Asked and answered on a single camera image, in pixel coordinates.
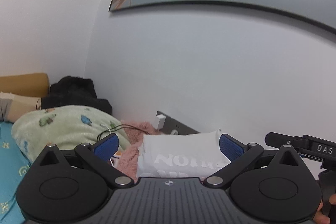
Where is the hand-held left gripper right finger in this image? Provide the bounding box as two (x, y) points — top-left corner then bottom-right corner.
(203, 133), (301, 185)

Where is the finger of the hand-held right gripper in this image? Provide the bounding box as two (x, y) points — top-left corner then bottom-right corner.
(265, 132), (305, 148)

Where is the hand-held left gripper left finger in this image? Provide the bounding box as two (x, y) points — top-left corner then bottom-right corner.
(34, 133), (134, 187)

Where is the white printed t-shirt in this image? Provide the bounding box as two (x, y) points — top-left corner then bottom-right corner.
(136, 128), (231, 180)

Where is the person's right hand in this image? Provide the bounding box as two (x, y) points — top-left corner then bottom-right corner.
(314, 194), (336, 224)

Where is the pink fluffy blanket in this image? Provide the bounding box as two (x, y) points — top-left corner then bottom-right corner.
(112, 121), (159, 184)

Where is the green printed fleece blanket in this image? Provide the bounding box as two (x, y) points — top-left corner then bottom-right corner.
(12, 105), (132, 164)

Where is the white charger plug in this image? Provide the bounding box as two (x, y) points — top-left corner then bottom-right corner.
(156, 114), (166, 132)

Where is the black clothing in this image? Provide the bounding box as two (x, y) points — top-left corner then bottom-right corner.
(41, 76), (113, 115)

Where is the teal printed bed sheet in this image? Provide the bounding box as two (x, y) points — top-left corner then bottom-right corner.
(0, 120), (34, 224)

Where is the grey and beige patchwork pillow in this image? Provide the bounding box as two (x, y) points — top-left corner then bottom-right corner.
(0, 91), (42, 122)

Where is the black cable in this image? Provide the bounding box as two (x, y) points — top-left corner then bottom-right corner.
(97, 124), (158, 142)

